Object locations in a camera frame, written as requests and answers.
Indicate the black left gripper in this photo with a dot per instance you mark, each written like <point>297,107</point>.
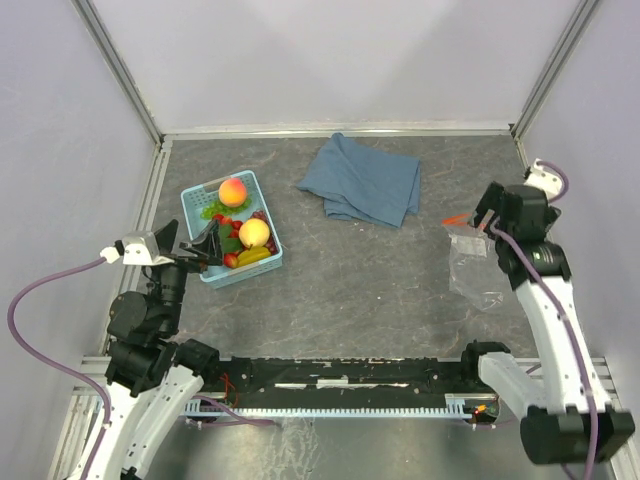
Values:
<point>208,244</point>

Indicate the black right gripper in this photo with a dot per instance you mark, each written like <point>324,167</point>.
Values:
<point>491,200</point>

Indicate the orange-red toy peach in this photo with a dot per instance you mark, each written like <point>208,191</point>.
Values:
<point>232,192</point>

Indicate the yellow toy pear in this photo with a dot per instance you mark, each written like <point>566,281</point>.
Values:
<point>254,233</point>

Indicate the clear zip bag orange zipper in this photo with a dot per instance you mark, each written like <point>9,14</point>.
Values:
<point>473,266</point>

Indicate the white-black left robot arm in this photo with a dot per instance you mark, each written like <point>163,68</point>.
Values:
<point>149,378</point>

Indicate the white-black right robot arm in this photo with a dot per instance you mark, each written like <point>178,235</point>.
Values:
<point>569,417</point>

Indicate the green toy leaves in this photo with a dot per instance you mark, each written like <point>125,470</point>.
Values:
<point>229,240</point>

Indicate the light blue plastic basket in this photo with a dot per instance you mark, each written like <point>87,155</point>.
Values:
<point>201,205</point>

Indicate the green toy grapes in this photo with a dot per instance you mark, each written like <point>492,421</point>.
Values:
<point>219,208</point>

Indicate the red toy strawberry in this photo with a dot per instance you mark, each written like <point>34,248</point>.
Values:
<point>227,221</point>
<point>230,260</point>

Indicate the yellow toy starfruit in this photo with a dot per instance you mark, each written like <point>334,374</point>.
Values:
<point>252,255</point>

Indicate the purple toy grapes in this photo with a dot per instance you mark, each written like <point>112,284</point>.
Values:
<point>270,244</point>

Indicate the blue folded cloth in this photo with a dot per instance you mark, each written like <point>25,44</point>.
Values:
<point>361,182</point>

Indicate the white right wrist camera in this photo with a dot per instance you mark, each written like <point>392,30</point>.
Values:
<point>548,178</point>

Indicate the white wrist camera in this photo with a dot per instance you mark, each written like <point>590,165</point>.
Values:
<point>548,178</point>
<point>136,249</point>

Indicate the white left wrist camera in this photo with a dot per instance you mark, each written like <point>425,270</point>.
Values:
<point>136,249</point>

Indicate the aluminium frame post right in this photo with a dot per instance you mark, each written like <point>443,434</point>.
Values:
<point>568,40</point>

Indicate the aluminium frame post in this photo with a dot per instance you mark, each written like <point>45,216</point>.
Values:
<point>568,40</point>
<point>96,27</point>

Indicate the light blue cable duct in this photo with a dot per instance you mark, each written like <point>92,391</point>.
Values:
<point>454,409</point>

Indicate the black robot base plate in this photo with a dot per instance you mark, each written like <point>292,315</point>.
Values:
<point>322,384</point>

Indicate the aluminium frame post left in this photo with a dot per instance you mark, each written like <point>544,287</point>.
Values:
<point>96,27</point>

